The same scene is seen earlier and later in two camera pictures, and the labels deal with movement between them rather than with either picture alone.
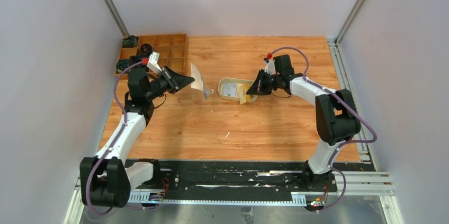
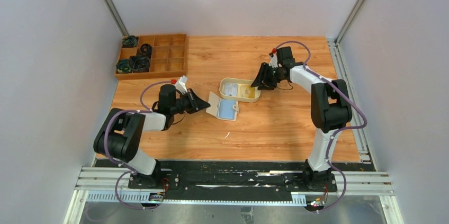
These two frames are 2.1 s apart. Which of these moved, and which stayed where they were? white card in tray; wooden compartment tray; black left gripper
Moved: black left gripper
Stayed: wooden compartment tray; white card in tray
